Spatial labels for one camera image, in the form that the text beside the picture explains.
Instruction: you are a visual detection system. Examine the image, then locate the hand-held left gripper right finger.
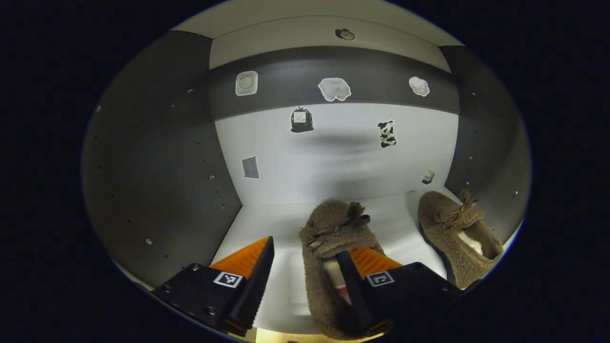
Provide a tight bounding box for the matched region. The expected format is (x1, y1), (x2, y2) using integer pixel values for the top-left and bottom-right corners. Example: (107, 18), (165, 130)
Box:
(335, 247), (463, 336)

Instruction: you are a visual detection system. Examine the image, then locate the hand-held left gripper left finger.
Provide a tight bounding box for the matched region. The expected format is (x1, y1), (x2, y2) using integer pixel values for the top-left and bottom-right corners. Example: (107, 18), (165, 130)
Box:
(152, 236), (275, 336)

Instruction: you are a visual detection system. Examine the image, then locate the brown fleece shoe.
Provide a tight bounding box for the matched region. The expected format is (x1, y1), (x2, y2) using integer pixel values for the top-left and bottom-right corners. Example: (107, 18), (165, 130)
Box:
(299, 200), (394, 340)
(418, 190), (504, 290)

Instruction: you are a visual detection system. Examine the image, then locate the white shoe cabinet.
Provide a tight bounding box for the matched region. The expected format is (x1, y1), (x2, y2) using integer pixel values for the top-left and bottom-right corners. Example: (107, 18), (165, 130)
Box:
(81, 14), (532, 334)

